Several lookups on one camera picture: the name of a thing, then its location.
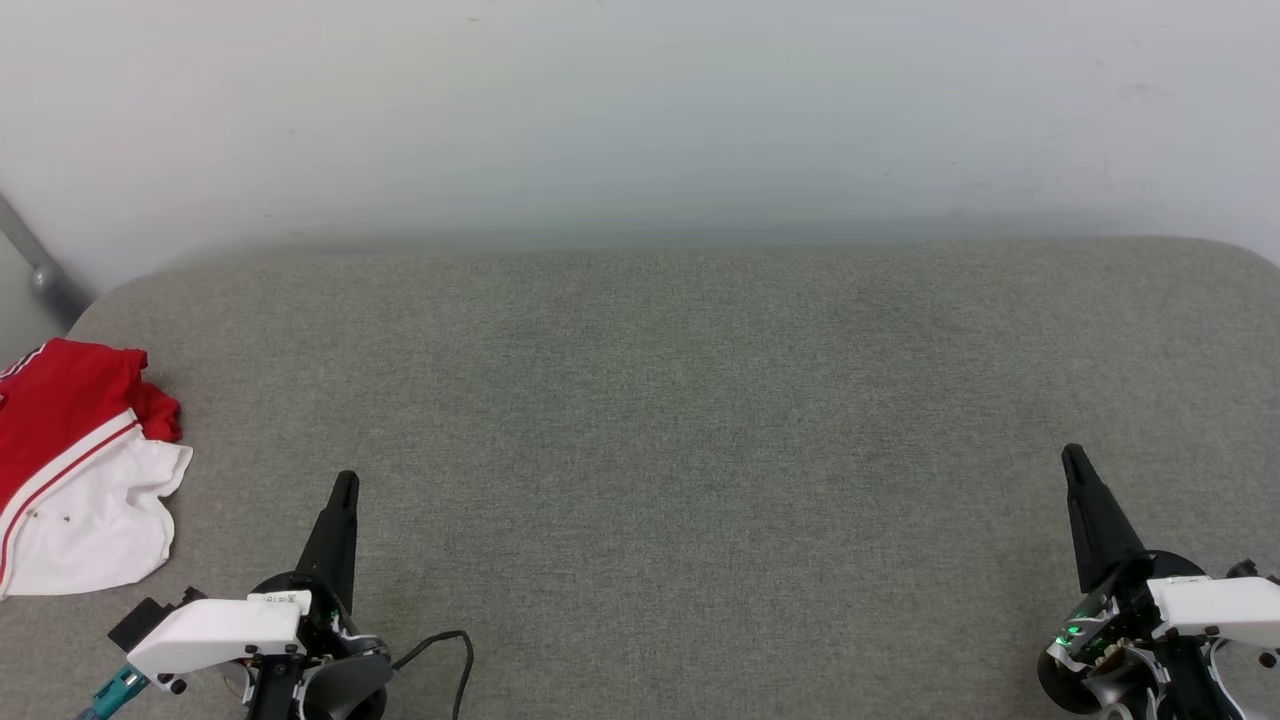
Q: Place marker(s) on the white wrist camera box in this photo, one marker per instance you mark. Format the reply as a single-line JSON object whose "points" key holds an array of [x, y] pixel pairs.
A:
{"points": [[1220, 603], [210, 630]]}

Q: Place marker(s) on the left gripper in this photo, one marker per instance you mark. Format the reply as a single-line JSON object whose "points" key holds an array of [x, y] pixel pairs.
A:
{"points": [[335, 675]]}

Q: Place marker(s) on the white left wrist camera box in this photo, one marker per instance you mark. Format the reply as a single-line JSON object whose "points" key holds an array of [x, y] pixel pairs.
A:
{"points": [[210, 630]]}

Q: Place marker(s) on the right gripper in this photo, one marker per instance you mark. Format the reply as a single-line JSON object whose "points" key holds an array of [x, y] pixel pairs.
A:
{"points": [[1105, 650]]}

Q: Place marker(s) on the grey fabric sofa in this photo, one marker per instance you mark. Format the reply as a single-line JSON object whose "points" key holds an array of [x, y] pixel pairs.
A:
{"points": [[700, 450]]}

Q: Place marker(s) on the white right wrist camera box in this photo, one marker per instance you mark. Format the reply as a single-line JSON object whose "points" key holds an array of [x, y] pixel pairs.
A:
{"points": [[1220, 603]]}

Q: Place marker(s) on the grey metal pole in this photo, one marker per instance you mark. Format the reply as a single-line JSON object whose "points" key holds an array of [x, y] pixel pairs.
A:
{"points": [[45, 275]]}

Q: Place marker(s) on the red and white jersey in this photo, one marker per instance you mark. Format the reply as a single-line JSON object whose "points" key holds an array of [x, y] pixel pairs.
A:
{"points": [[60, 420]]}

